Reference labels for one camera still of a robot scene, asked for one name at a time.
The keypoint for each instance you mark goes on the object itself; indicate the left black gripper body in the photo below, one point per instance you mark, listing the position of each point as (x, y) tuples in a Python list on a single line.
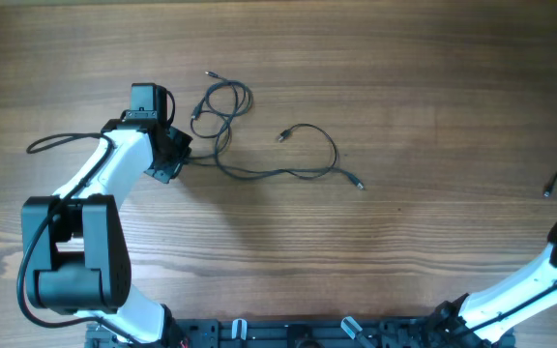
[(169, 161)]

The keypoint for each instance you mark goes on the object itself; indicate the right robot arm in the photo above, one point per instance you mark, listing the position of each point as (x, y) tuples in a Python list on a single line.
[(480, 319)]

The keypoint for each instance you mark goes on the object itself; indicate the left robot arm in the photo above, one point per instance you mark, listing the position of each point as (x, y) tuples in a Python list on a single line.
[(76, 266)]

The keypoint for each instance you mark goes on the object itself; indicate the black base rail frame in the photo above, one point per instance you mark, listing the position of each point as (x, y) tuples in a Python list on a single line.
[(399, 332)]

